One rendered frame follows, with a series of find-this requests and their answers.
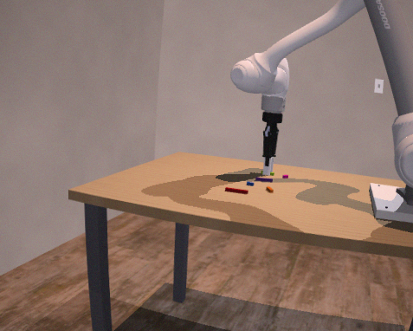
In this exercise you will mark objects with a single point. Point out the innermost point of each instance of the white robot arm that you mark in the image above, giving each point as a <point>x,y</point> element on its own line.
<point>257,73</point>

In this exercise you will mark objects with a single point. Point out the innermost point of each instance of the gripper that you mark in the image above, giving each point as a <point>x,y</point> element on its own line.
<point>269,152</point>

